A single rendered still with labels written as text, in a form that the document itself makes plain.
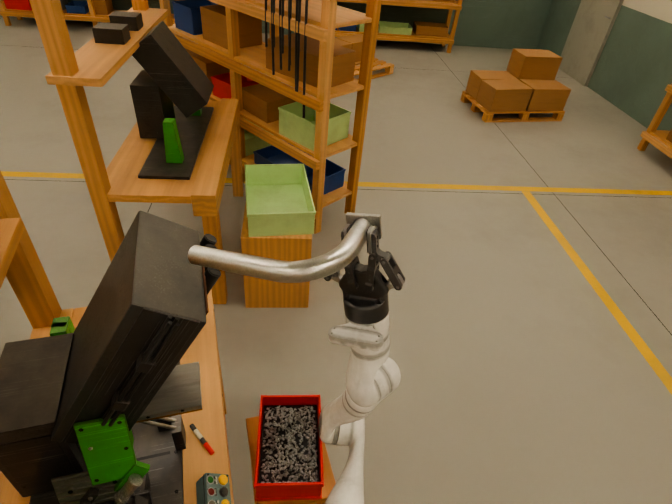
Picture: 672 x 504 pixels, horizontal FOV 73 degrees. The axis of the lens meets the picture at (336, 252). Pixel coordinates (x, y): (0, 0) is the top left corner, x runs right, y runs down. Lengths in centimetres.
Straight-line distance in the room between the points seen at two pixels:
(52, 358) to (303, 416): 81
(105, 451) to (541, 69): 686
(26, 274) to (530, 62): 648
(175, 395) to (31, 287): 79
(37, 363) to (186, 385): 41
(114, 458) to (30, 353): 40
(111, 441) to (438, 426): 190
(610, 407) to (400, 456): 138
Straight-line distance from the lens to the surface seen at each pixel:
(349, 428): 114
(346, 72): 361
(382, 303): 73
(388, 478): 261
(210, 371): 180
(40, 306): 209
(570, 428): 313
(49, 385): 148
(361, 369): 82
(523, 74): 721
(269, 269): 62
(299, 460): 163
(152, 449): 168
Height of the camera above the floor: 234
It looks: 39 degrees down
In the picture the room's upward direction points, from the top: 6 degrees clockwise
